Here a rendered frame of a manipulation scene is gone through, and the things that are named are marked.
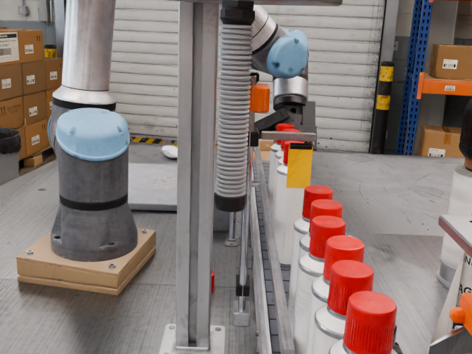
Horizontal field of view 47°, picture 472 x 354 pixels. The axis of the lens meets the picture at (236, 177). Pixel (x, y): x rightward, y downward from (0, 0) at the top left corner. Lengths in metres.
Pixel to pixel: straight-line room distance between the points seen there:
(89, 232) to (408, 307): 0.51
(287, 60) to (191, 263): 0.43
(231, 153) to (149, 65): 4.82
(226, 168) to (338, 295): 0.19
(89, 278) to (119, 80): 4.63
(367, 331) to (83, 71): 0.76
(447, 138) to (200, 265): 3.91
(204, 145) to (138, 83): 4.77
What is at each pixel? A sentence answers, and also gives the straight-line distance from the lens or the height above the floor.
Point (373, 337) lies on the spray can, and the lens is 0.38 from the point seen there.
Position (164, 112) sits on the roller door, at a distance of 5.35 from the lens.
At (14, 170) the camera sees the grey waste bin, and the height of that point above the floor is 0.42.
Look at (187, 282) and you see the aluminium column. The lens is 0.72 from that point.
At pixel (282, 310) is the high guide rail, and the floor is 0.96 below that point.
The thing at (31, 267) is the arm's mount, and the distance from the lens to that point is 0.97.
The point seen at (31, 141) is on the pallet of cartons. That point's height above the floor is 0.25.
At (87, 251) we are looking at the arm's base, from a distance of 0.93.
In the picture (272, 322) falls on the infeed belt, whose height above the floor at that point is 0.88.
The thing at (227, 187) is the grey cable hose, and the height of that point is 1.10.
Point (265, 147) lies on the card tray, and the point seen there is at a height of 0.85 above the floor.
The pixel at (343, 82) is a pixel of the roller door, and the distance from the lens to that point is 5.02.
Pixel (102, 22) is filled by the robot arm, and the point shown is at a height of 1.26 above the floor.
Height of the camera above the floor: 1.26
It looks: 16 degrees down
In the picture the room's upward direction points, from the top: 2 degrees clockwise
